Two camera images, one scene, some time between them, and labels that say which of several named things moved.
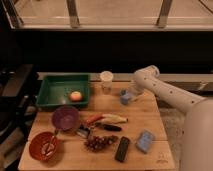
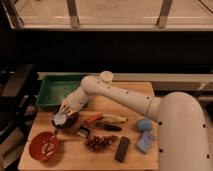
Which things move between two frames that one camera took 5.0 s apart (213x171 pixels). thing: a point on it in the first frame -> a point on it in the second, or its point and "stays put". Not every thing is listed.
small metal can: (83, 131) stays put
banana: (113, 119) stays put
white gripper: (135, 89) -> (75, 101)
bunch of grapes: (96, 143) stays put
